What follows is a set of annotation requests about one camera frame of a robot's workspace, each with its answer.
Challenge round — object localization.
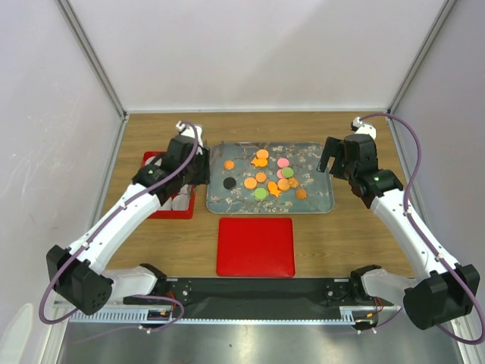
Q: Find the orange round waffle cookie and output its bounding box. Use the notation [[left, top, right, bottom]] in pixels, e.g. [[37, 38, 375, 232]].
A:
[[277, 178, 290, 191]]

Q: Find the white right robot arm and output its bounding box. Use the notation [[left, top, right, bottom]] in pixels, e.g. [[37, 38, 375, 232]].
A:
[[318, 124, 480, 330]]

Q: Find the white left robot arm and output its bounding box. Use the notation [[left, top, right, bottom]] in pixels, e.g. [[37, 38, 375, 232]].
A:
[[39, 121, 210, 323]]

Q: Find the orange swirl cookie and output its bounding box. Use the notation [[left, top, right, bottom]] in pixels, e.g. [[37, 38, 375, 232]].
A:
[[296, 189, 307, 200]]

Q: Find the orange flower cookie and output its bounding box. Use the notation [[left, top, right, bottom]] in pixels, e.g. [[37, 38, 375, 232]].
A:
[[288, 177, 299, 188]]

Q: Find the pink round cookie upper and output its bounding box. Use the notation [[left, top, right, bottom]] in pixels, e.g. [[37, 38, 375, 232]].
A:
[[277, 158, 289, 168]]

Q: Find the red cookie box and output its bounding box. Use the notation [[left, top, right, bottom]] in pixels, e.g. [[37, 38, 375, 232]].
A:
[[140, 151, 200, 220]]

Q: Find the floral metal serving tray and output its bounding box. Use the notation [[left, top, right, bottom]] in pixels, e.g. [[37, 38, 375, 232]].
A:
[[207, 142, 334, 215]]

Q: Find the orange round cookie top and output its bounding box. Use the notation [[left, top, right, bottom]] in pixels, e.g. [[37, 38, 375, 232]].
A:
[[256, 149, 269, 159]]

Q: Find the orange fish cookie top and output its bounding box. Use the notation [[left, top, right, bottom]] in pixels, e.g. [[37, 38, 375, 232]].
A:
[[251, 158, 268, 168]]

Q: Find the red box lid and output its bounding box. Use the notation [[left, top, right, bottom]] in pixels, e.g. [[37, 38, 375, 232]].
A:
[[216, 218, 296, 278]]

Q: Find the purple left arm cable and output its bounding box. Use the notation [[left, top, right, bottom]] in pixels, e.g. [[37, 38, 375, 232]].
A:
[[39, 121, 202, 334]]

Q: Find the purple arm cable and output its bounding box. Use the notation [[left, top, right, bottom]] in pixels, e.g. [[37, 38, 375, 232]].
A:
[[358, 112, 482, 345], [39, 121, 202, 334]]

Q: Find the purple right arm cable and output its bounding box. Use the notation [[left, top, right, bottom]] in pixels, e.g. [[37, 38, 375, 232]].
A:
[[358, 112, 482, 345]]

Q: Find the white cable duct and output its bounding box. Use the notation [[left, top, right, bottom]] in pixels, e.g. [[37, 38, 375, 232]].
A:
[[70, 307, 374, 325]]

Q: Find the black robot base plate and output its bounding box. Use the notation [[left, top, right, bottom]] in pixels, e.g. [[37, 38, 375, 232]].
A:
[[152, 278, 383, 322]]

